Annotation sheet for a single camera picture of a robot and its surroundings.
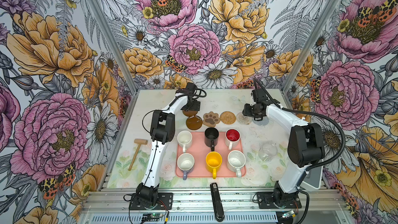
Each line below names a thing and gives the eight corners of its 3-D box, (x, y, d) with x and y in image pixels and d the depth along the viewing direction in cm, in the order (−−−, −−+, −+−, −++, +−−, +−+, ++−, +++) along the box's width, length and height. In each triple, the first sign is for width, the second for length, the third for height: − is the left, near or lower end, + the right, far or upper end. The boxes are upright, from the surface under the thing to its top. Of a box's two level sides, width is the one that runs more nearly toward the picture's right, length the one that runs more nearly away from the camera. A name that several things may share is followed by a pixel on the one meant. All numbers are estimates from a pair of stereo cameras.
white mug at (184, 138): (178, 156, 90) (175, 148, 82) (180, 138, 97) (178, 130, 89) (191, 156, 90) (190, 148, 82) (192, 138, 97) (191, 130, 89)
